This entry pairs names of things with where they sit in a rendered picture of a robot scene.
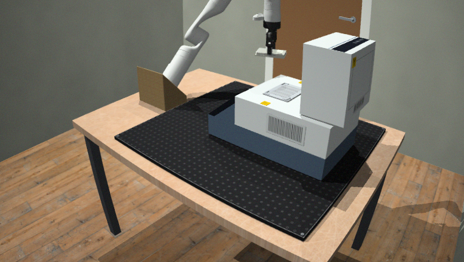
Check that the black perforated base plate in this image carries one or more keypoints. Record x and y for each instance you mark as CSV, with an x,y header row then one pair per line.
x,y
278,196

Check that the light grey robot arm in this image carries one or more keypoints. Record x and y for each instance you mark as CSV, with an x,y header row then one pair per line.
x,y
176,70

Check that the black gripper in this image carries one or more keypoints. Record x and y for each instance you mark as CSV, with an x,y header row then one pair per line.
x,y
271,35

